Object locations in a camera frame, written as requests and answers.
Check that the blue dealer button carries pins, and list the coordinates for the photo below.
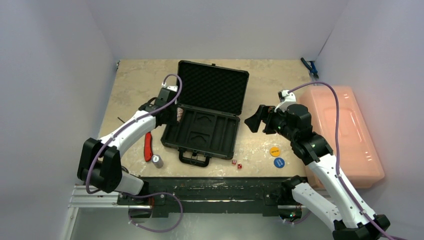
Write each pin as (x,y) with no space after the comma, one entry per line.
(279,162)

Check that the purple poker chip stack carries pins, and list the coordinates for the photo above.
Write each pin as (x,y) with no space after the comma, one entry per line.
(157,161)

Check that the blue handled pliers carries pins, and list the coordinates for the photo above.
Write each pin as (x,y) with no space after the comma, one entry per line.
(311,67)

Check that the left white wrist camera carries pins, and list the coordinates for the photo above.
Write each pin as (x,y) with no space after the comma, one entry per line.
(172,88)

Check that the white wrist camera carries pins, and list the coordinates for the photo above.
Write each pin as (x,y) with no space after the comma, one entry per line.
(172,88)
(286,99)

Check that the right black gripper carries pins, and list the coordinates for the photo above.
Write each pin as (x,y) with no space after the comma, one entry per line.
(265,119)

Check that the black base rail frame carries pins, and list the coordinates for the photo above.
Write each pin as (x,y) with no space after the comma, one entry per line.
(208,195)

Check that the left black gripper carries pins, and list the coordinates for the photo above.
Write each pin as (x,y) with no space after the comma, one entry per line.
(172,120)

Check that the yellow dealer button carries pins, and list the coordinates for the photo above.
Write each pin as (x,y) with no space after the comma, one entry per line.
(275,151)

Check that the black poker set case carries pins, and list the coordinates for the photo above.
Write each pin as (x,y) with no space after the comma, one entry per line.
(211,100)

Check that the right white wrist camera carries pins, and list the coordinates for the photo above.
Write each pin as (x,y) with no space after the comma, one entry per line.
(286,99)

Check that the red black folding knife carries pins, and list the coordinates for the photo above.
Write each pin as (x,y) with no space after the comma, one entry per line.
(148,150)

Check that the pink translucent plastic bin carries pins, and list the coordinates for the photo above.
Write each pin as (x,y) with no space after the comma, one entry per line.
(359,159)

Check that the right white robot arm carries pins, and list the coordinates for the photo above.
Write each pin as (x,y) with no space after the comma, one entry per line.
(346,214)

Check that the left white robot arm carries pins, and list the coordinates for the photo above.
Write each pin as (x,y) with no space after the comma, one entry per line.
(100,161)

